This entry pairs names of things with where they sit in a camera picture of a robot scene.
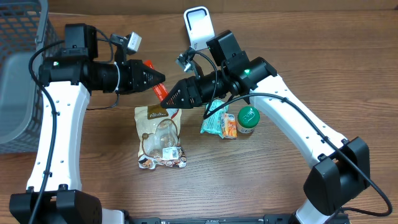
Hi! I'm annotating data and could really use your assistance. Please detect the red stick snack packet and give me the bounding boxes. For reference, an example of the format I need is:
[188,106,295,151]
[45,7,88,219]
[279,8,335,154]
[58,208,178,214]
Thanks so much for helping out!
[144,60,169,101]

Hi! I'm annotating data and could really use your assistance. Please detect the teal snack packet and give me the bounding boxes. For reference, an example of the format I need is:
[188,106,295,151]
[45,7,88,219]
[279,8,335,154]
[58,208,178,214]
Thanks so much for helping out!
[200,106,237,139]

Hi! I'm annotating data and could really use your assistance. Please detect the beige dried food bag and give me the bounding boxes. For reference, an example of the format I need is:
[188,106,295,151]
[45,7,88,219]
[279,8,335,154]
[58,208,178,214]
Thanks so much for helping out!
[134,105,187,169]

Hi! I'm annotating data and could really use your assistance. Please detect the green lid jar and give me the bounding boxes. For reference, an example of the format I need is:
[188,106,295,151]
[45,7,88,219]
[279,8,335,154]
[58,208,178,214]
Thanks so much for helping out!
[237,106,260,134]

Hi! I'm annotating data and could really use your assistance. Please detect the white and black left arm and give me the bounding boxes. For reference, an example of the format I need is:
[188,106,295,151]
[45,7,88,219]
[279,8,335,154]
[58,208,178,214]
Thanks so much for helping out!
[9,24,165,223]

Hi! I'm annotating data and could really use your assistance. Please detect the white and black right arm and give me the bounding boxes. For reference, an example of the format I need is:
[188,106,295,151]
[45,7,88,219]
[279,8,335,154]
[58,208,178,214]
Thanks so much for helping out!
[161,30,370,223]

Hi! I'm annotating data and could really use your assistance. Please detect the white barcode scanner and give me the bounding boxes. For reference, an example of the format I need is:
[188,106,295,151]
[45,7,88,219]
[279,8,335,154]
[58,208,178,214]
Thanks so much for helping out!
[183,6,215,50]

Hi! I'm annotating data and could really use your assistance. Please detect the grey plastic mesh basket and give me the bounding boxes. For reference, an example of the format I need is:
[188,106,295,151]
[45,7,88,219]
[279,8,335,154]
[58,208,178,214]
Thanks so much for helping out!
[1,0,58,154]

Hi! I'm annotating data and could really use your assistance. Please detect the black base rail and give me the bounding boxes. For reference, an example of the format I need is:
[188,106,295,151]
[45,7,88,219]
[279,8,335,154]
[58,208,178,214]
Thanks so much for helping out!
[129,214,299,224]

